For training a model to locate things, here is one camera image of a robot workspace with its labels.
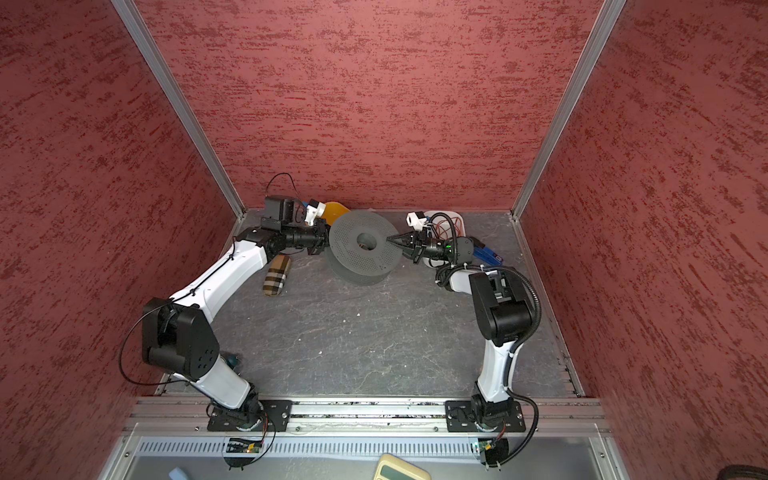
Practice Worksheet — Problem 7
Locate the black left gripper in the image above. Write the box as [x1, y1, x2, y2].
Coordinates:
[282, 217, 348, 253]

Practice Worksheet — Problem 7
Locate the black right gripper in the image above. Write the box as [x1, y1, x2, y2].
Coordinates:
[389, 227, 453, 264]

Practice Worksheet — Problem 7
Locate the grey perforated cable spool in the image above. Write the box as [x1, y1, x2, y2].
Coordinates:
[326, 210, 402, 286]

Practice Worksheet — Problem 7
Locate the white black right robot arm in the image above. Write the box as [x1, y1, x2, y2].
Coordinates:
[387, 231, 542, 430]

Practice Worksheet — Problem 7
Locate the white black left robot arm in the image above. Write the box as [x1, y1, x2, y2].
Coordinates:
[140, 221, 330, 428]

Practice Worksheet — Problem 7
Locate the yellow plastic tub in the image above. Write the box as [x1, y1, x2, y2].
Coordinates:
[321, 201, 349, 226]

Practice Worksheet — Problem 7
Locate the plaid fabric glasses case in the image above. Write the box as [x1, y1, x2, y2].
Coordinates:
[262, 254, 292, 297]

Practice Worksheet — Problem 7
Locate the white plastic tray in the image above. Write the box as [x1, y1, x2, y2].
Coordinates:
[422, 211, 473, 268]

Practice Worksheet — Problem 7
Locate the blue stapler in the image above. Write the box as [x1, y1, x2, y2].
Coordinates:
[470, 237, 504, 266]

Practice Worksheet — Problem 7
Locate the beige device at bottom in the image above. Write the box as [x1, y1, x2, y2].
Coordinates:
[373, 454, 432, 480]

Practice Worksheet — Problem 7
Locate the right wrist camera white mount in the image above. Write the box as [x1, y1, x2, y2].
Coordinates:
[406, 211, 430, 232]

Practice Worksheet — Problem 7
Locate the red cable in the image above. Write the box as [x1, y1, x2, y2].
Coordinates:
[431, 215, 465, 241]

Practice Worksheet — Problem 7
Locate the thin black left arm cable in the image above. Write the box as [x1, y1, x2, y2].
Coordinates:
[118, 172, 301, 388]

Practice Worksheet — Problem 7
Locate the black corrugated cable conduit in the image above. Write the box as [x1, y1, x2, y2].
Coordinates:
[428, 212, 543, 391]

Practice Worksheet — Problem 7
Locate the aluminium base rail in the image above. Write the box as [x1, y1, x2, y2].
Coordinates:
[122, 394, 610, 463]

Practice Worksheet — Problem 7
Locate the aluminium corner post left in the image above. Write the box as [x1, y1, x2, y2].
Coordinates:
[111, 0, 247, 220]

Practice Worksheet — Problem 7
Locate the aluminium corner post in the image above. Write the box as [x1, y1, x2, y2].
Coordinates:
[511, 0, 626, 223]
[111, 0, 247, 220]

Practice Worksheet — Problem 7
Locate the aluminium corner post right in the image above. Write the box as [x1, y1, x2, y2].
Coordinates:
[511, 0, 626, 223]

